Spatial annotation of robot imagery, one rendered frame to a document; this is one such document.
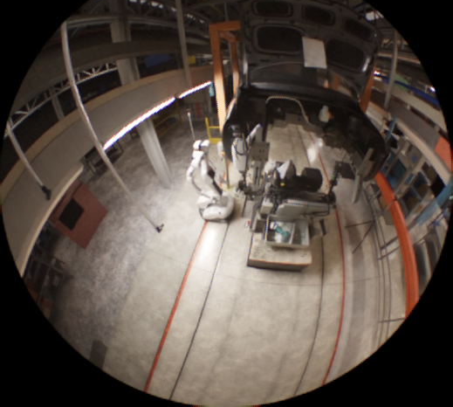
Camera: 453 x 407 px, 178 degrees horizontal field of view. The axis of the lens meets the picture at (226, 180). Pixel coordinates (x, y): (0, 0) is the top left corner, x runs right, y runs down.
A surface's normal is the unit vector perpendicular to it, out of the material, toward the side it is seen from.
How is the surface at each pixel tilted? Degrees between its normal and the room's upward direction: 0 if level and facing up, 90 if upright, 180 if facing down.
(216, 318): 0
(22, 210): 90
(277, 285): 0
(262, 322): 0
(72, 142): 90
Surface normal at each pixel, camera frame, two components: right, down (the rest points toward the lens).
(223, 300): -0.07, -0.71
